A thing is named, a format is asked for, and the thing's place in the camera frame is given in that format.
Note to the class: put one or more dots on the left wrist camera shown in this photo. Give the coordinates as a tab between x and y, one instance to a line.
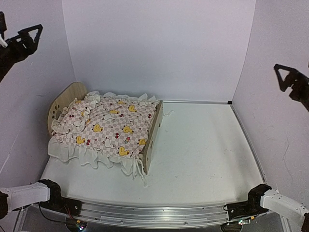
3	28

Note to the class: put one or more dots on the wooden pet bed frame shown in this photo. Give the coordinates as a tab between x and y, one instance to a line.
154	135

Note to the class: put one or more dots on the duck print bed cushion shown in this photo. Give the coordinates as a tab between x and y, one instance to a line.
103	135

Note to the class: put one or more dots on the small duck print pillow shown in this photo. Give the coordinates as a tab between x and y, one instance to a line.
74	117

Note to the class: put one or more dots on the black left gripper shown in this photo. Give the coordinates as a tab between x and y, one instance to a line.
26	39

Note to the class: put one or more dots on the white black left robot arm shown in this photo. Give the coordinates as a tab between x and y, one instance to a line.
47	192

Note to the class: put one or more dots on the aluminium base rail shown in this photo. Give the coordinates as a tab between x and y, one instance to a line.
138	215

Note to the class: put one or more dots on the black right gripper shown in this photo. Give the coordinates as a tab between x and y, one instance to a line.
298	78

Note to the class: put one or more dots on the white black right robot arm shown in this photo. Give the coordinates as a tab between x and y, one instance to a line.
263	198

